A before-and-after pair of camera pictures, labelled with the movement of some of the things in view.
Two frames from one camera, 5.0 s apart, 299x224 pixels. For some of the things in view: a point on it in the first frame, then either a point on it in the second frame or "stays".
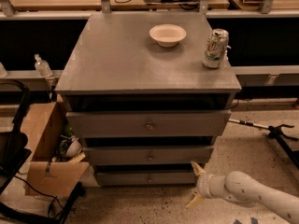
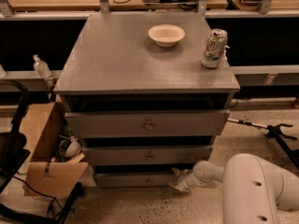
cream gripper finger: x=195 y=200 to x=179 y=188
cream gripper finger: x=197 y=169 to x=177 y=172
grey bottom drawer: x=146 y=178 stays
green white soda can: x=216 y=49 stays
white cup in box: x=75 y=147 stays
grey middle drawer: x=149 y=156 stays
